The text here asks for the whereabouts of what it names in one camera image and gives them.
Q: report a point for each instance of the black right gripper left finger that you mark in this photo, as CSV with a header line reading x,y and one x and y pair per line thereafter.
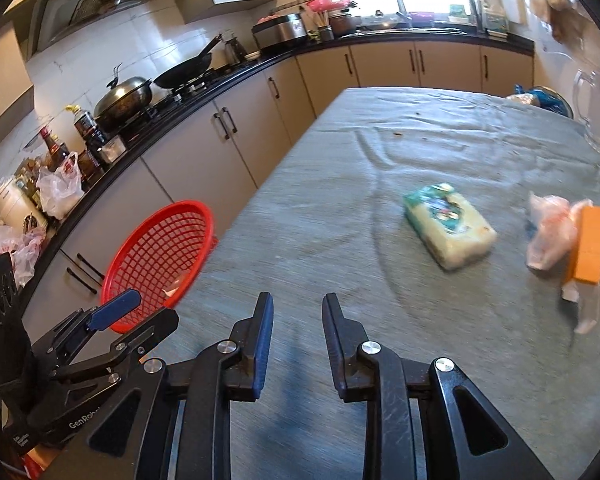
x,y
174,417

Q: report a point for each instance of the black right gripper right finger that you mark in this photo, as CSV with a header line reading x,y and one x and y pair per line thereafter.
x,y
421,411

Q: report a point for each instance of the orange cardboard box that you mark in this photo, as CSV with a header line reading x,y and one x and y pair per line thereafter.
x,y
584,259

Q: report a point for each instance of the red plastic mesh basket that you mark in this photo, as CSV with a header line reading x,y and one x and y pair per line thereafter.
x,y
160,259

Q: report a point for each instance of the green tissue pack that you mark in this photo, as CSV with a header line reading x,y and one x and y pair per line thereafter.
x,y
454,231

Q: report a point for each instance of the white rice cooker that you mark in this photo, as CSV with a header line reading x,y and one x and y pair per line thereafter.
x,y
17,210

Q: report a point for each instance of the white plastic bag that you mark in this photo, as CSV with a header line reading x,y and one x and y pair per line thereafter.
x,y
60,190

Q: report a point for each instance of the clear plastic bag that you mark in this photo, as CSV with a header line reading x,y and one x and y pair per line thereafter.
x,y
555,220

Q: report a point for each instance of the dark sauce bottle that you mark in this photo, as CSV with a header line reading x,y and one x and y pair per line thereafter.
x,y
95,140

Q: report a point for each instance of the steel pot with lid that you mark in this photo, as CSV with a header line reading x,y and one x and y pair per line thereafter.
x,y
123,100

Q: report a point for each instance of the black wok pan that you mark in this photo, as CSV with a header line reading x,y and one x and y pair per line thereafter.
x,y
186,71

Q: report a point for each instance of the blue bag behind table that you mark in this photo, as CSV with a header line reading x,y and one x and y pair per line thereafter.
x,y
542,97

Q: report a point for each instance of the silver rice cooker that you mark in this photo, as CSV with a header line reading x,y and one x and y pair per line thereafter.
x,y
278,32

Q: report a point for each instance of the clear glass pitcher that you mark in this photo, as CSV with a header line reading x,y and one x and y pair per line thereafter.
x,y
586,105

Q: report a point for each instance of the pink colander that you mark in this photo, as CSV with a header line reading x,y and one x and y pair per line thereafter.
x,y
320,6

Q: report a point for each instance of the hanging plastic bags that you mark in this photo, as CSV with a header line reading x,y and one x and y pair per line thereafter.
x,y
566,19

